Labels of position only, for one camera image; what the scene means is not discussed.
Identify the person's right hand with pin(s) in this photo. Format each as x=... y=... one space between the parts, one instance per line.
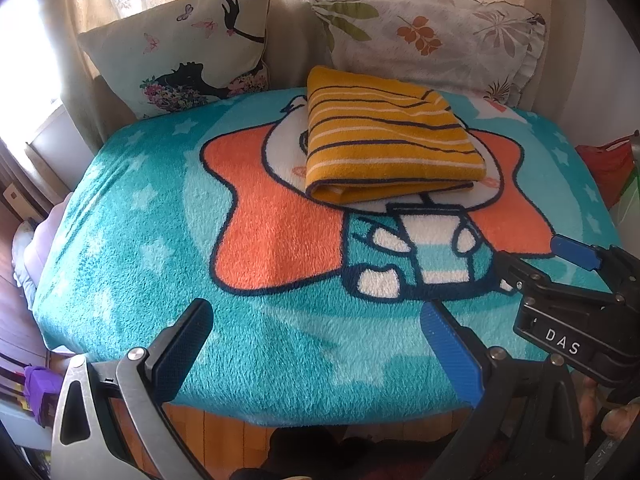
x=620 y=417

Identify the red plastic bag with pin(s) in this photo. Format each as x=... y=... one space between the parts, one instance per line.
x=605 y=170

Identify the pale pink cloth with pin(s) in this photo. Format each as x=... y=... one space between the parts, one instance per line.
x=35 y=255

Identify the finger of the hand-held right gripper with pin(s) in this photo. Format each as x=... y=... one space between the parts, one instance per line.
x=575 y=252
x=520 y=272

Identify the leaf print pillow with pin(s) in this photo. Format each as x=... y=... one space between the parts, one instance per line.
x=425 y=25

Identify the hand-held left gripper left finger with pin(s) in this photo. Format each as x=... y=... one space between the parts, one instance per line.
x=185 y=345

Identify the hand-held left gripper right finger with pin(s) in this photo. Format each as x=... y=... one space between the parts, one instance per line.
x=450 y=355

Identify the yellow striped towel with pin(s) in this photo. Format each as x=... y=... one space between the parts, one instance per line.
x=390 y=135

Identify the purple plastic object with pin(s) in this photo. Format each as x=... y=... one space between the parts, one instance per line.
x=40 y=385

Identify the cream pillow with woman silhouette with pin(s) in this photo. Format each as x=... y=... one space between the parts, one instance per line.
x=175 y=45

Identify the teal star print blanket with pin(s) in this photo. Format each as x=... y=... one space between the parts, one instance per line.
x=150 y=260

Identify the green plastic bag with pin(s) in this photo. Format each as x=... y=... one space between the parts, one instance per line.
x=627 y=205

